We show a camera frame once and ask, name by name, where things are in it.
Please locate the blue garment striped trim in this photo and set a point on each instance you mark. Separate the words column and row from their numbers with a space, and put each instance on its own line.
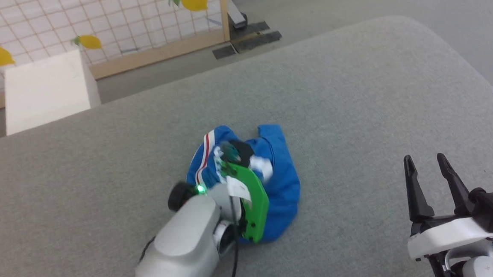
column 281, row 183

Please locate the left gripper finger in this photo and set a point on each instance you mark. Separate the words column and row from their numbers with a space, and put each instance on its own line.
column 239, row 151
column 221, row 157

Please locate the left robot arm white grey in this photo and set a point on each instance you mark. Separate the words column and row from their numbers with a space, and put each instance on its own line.
column 184, row 245

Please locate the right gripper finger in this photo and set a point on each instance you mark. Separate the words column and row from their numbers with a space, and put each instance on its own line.
column 416, row 192
column 455, row 185

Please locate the small black floor mat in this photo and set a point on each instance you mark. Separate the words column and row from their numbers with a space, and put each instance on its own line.
column 224, row 51

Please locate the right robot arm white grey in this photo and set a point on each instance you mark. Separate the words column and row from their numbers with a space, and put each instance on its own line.
column 477, row 268

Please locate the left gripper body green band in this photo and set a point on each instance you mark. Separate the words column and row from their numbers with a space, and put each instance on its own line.
column 254, row 202

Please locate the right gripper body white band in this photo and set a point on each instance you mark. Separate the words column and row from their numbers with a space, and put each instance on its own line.
column 449, row 233

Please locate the white grid panel wooden frame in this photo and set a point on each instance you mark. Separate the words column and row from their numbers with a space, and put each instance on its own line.
column 93, row 19

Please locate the white box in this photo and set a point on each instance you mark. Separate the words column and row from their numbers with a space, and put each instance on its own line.
column 46, row 90

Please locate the grey black stand foot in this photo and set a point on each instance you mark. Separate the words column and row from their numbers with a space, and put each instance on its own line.
column 236, row 15

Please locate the grey fabric sofa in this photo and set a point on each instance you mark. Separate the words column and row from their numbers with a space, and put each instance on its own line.
column 356, row 106

